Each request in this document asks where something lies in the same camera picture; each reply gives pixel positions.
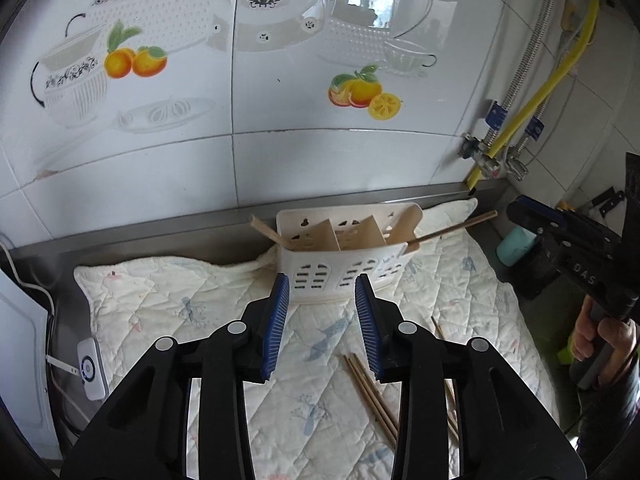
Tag teal pump bottle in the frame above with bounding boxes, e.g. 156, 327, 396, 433
496, 225, 537, 267

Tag white countertop oven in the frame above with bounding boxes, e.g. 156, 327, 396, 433
0, 280, 57, 461

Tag wooden chopstick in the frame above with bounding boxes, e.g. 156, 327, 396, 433
343, 355, 396, 447
348, 353, 399, 438
406, 211, 499, 253
250, 215, 288, 250
353, 352, 400, 433

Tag white quilted mat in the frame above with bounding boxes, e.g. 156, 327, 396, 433
74, 197, 561, 480

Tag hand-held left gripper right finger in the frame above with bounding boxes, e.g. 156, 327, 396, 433
354, 274, 588, 480

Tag white power cable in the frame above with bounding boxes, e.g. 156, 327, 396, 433
0, 237, 57, 323

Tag green plastic object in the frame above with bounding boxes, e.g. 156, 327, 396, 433
557, 334, 577, 365

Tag yellow gas hose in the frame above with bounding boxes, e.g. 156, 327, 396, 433
465, 0, 600, 187

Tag white power strip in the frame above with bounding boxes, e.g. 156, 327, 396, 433
77, 338, 109, 402

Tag person's right hand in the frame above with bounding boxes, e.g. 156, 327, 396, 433
572, 300, 639, 388

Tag braided metal hose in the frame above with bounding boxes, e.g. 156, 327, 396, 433
515, 110, 548, 161
482, 0, 562, 148

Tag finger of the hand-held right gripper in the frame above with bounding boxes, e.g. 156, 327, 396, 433
516, 195, 621, 247
506, 201, 567, 249

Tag white plastic utensil holder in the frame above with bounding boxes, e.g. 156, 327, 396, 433
276, 202, 423, 306

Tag person's right forearm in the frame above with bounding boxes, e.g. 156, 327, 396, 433
575, 355, 640, 461

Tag metal pipe valve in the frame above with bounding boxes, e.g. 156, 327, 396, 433
502, 147, 530, 181
460, 132, 502, 177

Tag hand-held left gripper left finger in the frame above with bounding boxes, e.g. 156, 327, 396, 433
60, 273, 291, 480

